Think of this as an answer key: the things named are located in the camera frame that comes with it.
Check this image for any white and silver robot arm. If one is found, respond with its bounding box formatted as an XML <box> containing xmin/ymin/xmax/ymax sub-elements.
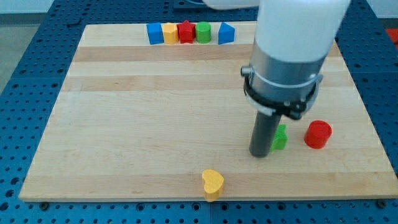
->
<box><xmin>204</xmin><ymin>0</ymin><xmax>351</xmax><ymax>119</ymax></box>

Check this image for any yellow heart block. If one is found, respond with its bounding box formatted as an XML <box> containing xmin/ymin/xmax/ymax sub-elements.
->
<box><xmin>201</xmin><ymin>169</ymin><xmax>224</xmax><ymax>202</ymax></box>

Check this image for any light wooden board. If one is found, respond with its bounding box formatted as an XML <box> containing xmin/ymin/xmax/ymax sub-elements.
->
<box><xmin>19</xmin><ymin>22</ymin><xmax>397</xmax><ymax>202</ymax></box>

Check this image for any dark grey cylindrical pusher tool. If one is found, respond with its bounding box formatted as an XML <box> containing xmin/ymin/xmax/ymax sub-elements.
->
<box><xmin>249</xmin><ymin>112</ymin><xmax>281</xmax><ymax>158</ymax></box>

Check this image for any red star block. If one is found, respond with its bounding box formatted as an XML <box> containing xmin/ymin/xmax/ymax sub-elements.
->
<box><xmin>177</xmin><ymin>20</ymin><xmax>196</xmax><ymax>44</ymax></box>

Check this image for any green cylinder block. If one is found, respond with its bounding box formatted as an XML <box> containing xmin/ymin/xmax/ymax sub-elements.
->
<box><xmin>195</xmin><ymin>22</ymin><xmax>211</xmax><ymax>44</ymax></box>

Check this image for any blue triangular prism block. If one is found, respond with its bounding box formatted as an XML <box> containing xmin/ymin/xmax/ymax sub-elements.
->
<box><xmin>218</xmin><ymin>22</ymin><xmax>235</xmax><ymax>45</ymax></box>

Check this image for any yellow pentagon block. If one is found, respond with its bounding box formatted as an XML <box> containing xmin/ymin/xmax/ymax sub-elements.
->
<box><xmin>162</xmin><ymin>22</ymin><xmax>179</xmax><ymax>45</ymax></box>

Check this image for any green star block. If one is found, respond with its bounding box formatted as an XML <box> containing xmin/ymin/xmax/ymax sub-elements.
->
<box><xmin>270</xmin><ymin>124</ymin><xmax>288</xmax><ymax>152</ymax></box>

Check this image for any blue cube block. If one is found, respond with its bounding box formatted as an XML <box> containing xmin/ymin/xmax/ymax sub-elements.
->
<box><xmin>146</xmin><ymin>22</ymin><xmax>164</xmax><ymax>45</ymax></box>

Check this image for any red cylinder block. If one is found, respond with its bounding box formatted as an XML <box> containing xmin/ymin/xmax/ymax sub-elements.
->
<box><xmin>304</xmin><ymin>120</ymin><xmax>332</xmax><ymax>149</ymax></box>

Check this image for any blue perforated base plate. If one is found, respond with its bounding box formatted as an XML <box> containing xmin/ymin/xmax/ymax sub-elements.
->
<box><xmin>1</xmin><ymin>1</ymin><xmax>397</xmax><ymax>223</ymax></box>

